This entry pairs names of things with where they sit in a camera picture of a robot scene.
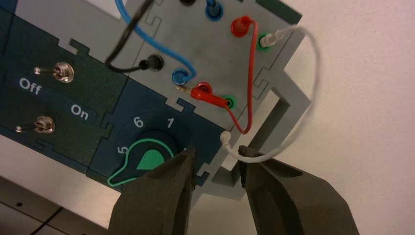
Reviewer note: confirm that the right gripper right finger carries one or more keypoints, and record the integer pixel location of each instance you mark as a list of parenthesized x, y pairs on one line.
[(291, 204)]

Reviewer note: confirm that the green banana socket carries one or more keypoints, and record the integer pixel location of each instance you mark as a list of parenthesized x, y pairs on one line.
[(234, 103), (259, 46)]

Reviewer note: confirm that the white rectangular display window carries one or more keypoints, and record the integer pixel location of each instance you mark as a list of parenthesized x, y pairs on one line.
[(103, 6)]

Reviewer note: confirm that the black green rotary knob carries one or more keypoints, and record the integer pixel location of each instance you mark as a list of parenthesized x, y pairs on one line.
[(149, 160)]

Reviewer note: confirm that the grey and teal task box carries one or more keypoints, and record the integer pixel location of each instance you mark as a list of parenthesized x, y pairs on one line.
[(201, 55)]

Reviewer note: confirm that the metal toggle switch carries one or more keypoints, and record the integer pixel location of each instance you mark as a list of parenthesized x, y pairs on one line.
[(63, 72), (43, 125)]

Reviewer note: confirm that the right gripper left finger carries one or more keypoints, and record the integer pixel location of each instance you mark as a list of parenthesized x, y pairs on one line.
[(155, 204)]

